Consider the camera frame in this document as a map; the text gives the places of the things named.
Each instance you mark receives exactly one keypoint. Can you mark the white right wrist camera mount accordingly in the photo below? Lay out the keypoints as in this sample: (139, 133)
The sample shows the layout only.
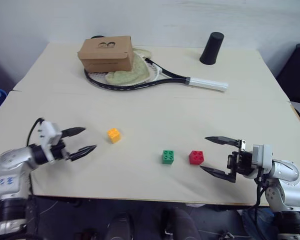
(262, 157)

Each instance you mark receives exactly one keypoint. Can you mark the pale green towel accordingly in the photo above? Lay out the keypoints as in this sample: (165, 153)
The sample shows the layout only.
(130, 73)

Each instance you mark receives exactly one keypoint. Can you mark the black white tennis racket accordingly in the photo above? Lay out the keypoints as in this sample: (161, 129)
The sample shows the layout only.
(175, 76)

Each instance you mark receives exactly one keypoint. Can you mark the yellow toy brick cube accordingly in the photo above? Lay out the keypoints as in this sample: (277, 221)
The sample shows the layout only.
(114, 136)

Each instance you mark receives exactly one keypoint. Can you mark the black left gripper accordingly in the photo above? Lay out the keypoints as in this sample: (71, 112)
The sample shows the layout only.
(59, 151)

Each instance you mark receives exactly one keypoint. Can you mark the red toy brick cube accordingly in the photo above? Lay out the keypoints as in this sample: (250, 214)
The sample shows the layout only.
(196, 158)

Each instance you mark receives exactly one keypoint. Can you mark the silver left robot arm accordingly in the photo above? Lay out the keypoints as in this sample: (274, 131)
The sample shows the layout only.
(10, 162)

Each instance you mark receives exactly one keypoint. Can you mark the blue fabric under table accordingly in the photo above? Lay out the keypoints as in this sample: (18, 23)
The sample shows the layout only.
(255, 222)

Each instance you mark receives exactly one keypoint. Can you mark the dark rounded shape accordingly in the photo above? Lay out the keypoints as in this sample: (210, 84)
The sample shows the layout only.
(181, 223)
(120, 226)

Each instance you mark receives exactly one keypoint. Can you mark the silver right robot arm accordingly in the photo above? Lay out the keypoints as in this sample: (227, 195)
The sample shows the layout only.
(286, 185)

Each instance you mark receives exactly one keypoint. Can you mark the brown cardboard box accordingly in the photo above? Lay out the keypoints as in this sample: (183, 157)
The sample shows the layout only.
(105, 53)

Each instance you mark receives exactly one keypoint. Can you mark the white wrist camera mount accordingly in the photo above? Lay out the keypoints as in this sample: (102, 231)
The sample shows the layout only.
(262, 157)
(50, 132)

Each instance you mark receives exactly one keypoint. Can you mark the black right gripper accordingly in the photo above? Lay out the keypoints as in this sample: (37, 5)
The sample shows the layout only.
(243, 162)

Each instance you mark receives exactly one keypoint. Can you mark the green toy brick cube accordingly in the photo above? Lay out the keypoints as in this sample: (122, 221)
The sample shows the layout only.
(168, 158)

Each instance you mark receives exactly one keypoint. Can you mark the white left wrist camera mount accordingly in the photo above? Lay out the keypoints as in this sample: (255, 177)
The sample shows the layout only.
(50, 132)

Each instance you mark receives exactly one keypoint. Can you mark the black plastic cup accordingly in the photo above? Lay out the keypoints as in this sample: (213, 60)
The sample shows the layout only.
(211, 50)

